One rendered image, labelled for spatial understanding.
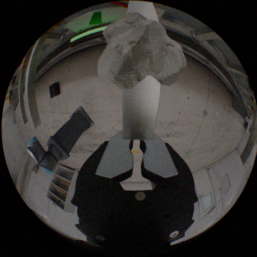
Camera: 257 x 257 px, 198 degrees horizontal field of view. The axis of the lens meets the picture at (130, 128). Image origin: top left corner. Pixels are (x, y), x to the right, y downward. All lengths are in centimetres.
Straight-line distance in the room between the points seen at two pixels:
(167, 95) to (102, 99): 73
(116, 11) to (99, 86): 88
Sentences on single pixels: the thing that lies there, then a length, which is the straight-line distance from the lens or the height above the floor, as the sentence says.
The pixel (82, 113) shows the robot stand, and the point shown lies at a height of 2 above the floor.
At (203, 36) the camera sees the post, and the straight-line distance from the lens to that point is 36.
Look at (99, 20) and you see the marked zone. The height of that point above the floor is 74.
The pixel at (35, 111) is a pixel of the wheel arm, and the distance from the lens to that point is 25.
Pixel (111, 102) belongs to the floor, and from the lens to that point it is 99.
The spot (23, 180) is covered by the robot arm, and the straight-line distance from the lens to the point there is 70.
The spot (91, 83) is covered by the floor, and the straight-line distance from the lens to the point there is 104.
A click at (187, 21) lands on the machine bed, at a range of 59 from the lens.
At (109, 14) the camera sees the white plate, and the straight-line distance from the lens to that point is 29.
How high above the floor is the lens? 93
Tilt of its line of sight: 57 degrees down
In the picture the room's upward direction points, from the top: 177 degrees counter-clockwise
